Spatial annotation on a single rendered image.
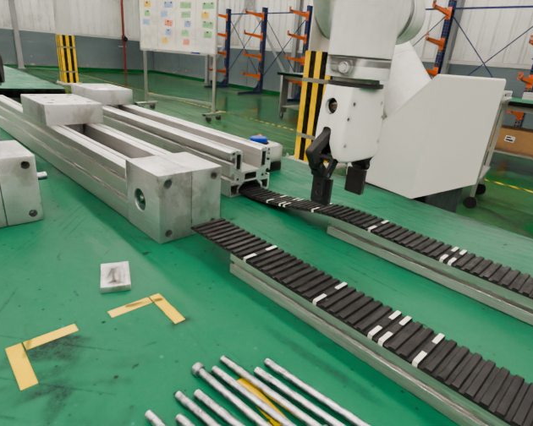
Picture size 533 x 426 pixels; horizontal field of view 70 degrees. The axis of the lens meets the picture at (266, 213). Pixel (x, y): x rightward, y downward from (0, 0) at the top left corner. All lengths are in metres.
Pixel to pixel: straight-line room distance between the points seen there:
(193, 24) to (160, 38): 0.69
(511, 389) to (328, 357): 0.14
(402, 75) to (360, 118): 0.43
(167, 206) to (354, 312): 0.28
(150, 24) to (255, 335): 6.74
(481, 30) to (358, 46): 8.05
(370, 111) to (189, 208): 0.28
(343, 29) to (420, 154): 0.35
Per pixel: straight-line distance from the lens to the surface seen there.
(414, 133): 0.81
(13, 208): 0.62
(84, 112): 0.89
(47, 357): 0.38
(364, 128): 0.55
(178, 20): 6.63
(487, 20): 8.51
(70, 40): 10.89
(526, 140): 5.31
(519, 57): 8.28
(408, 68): 0.96
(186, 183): 0.52
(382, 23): 0.53
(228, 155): 0.68
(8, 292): 0.48
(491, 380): 0.36
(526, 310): 0.51
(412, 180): 0.82
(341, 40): 0.53
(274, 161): 0.88
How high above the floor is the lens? 1.02
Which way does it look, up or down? 22 degrees down
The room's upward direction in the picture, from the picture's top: 5 degrees clockwise
